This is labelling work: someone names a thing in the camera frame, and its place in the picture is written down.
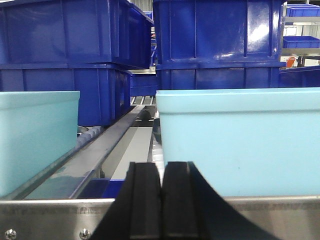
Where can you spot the dark blue crate upper right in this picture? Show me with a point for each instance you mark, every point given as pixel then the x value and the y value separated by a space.
pixel 217 31

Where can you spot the stainless steel shelf front rail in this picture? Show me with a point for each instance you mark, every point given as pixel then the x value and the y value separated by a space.
pixel 286 217

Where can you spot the steel shelf divider rail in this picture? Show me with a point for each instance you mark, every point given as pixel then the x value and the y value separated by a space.
pixel 66 177

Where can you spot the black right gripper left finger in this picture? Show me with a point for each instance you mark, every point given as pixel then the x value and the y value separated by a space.
pixel 135 213

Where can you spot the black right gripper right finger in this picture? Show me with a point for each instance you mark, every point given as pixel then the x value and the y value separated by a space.
pixel 192 210

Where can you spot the background metal shelf rack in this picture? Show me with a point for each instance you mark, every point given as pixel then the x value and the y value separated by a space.
pixel 301 26

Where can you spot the light blue bin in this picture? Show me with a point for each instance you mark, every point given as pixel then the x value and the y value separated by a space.
pixel 36 129
pixel 245 142

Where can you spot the background blue bin top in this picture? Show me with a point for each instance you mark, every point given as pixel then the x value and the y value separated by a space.
pixel 303 11

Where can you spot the background blue bin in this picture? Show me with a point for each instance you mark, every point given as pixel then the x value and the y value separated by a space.
pixel 301 42
pixel 303 11

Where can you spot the dark blue crate upper left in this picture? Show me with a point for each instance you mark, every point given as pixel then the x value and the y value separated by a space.
pixel 74 31

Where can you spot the dark blue crate lower right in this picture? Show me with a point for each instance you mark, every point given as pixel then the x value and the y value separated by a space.
pixel 232 75

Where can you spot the background blue bin middle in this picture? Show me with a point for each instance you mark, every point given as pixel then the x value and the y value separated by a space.
pixel 301 42

